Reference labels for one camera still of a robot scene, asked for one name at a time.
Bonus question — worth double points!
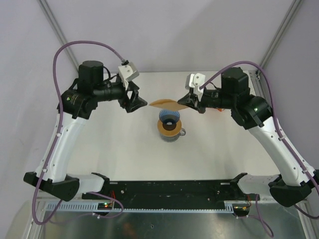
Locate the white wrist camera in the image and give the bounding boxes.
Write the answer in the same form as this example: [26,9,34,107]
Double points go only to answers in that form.
[118,61,140,90]
[185,73,206,99]

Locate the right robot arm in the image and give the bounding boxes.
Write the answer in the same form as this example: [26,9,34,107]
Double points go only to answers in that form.
[178,67,319,207]

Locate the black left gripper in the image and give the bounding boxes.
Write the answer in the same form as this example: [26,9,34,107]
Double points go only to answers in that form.
[93,79,147,113]

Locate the grey slotted cable duct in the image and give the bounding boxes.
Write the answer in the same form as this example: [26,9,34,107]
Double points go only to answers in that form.
[44,202,250,213]

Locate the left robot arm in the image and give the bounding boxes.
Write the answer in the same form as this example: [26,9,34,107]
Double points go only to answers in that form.
[23,61,147,202]

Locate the left aluminium frame post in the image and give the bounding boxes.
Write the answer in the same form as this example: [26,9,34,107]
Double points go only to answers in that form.
[37,0,79,72]

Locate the right aluminium frame post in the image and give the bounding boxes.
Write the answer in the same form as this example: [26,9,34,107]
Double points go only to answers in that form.
[259,0,305,70]

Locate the aluminium frame post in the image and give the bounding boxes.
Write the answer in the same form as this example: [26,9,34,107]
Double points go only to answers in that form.
[37,0,79,72]
[259,0,305,70]

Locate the wooden dripper holder ring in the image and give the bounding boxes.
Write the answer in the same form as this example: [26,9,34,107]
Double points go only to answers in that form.
[157,119,182,137]

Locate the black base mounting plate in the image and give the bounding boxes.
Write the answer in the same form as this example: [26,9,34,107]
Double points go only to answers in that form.
[81,179,261,210]

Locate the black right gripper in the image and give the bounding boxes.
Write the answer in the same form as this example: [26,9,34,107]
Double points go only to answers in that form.
[178,88,236,114]

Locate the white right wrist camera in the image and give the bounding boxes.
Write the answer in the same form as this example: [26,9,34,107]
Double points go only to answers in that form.
[185,73,206,99]

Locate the blue coffee dripper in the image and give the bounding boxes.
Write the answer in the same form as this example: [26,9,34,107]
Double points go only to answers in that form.
[159,109,180,124]

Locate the grey glass coffee server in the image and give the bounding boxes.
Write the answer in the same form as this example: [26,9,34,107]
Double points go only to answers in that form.
[160,128,186,142]

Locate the brown paper coffee filter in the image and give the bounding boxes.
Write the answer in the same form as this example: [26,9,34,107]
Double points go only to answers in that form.
[149,99,188,112]

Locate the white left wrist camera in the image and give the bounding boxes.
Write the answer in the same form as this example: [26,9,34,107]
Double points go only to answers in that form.
[118,61,140,90]

